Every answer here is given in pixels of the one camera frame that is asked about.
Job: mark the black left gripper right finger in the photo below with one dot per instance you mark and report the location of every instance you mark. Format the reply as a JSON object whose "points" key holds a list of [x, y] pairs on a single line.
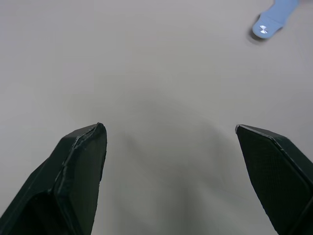
{"points": [[276, 176]]}

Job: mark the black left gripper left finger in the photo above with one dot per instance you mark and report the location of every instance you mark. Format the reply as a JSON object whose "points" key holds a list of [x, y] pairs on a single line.
{"points": [[73, 181]]}

